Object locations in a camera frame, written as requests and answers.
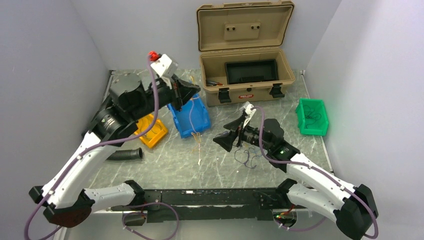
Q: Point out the black tray in toolbox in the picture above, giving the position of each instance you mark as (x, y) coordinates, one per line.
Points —
(255, 71)

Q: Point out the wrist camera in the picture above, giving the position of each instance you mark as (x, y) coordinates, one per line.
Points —
(164, 66)
(249, 111)

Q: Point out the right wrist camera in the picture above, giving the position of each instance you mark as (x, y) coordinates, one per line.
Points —
(249, 111)

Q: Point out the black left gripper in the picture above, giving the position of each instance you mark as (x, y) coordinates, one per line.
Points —
(180, 91)

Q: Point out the yellow plastic bin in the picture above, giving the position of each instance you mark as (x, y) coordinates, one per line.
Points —
(154, 135)

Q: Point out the tools inside toolbox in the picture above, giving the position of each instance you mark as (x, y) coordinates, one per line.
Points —
(210, 83)

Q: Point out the green plastic bin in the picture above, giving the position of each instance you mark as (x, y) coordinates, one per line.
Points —
(312, 117)

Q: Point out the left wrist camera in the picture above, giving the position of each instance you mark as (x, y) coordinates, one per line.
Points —
(164, 66)

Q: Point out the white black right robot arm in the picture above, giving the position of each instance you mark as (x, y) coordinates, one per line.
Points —
(352, 208)

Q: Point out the tan open toolbox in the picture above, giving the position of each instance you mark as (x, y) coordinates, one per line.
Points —
(238, 32)

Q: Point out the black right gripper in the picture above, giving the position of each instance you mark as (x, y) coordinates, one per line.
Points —
(226, 141)

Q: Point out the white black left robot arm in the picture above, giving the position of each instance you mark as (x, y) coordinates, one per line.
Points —
(66, 201)

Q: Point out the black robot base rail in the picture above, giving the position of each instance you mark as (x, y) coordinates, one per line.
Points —
(262, 204)

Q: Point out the blue plastic bin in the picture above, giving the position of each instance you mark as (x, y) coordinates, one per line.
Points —
(193, 118)

